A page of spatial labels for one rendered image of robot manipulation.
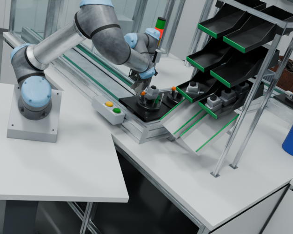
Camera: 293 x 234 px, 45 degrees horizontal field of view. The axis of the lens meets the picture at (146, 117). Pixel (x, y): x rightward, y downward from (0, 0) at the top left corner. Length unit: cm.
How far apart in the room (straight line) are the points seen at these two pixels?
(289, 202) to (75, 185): 124
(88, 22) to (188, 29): 453
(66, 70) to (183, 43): 373
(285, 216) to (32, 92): 154
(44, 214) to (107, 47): 156
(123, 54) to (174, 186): 68
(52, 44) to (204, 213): 94
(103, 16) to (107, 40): 9
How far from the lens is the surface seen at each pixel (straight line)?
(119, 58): 134
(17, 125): 172
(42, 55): 151
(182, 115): 183
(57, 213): 261
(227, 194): 178
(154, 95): 199
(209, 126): 177
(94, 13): 133
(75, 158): 167
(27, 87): 152
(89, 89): 214
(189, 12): 574
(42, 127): 172
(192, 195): 167
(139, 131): 185
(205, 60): 172
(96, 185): 155
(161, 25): 207
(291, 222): 226
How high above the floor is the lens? 186
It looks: 28 degrees down
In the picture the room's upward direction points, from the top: 17 degrees clockwise
